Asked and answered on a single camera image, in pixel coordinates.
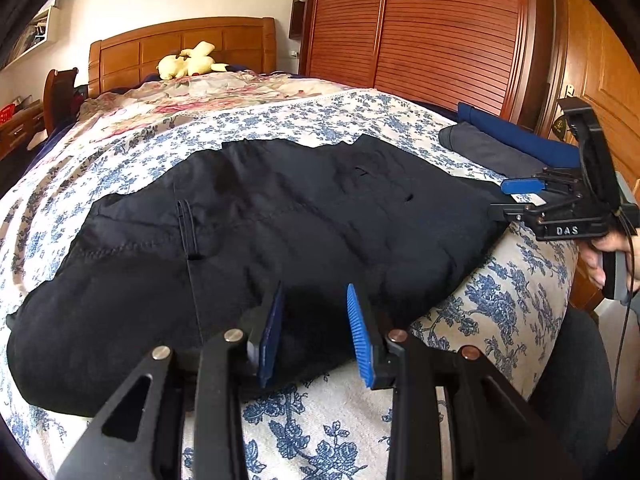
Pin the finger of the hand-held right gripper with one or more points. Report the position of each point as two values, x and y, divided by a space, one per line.
520 186
515 211

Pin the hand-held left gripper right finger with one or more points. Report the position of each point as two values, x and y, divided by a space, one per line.
361 340

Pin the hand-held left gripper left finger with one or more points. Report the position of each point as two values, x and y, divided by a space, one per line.
269 342

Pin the black shirt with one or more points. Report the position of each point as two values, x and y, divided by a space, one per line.
275 240

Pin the person's right hand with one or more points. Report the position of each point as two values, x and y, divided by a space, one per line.
592 267

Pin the folded blue cloth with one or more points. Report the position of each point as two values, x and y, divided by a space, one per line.
515 137

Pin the blue floral bed blanket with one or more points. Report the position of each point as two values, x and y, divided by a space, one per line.
500 300

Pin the wooden door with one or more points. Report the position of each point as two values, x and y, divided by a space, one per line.
600 70

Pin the wooden slatted wardrobe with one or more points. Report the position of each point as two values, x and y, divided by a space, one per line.
425 35

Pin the person's dark grey clothing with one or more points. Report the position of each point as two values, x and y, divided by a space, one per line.
565 390

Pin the pink floral quilt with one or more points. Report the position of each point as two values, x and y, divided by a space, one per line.
200 97

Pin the wooden niche shelf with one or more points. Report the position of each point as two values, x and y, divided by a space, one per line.
301 5

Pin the yellow plush toy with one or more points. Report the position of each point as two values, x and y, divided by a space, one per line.
192 62

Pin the wooden bed headboard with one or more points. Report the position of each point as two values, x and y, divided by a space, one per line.
150 45

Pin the wooden chair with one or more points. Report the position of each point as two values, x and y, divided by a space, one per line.
57 95

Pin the wooden desk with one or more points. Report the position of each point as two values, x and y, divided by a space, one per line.
20 132

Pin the red basket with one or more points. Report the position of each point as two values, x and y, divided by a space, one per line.
6 114

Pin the white wall shelf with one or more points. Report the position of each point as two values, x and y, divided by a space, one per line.
35 35

